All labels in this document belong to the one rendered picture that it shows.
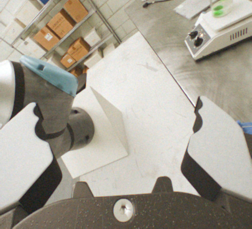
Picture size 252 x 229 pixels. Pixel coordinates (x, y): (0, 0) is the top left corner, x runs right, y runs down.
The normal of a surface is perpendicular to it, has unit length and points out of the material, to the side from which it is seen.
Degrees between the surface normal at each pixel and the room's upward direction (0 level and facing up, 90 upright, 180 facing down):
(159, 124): 0
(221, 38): 90
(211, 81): 0
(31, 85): 88
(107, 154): 44
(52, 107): 105
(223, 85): 0
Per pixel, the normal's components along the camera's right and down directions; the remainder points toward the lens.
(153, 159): -0.55, -0.52
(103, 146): -0.28, 0.12
